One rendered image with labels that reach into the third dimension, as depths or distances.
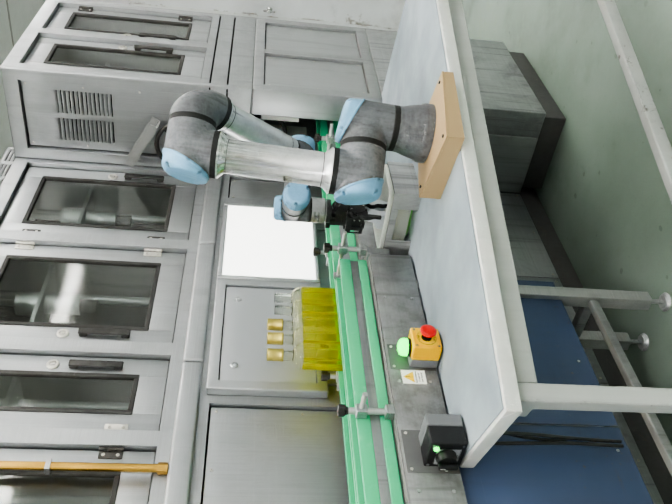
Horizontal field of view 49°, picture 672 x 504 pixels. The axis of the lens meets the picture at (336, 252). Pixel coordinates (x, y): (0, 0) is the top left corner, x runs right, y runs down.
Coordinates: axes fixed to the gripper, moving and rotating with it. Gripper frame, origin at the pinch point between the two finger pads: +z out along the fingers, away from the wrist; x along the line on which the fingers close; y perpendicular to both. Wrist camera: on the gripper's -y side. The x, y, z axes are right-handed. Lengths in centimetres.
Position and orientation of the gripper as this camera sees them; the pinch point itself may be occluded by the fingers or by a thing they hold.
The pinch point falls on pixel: (392, 209)
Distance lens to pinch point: 221.1
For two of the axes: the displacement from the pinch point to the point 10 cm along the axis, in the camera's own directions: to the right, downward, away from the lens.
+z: 9.9, 0.6, 1.3
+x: 0.6, 6.5, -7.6
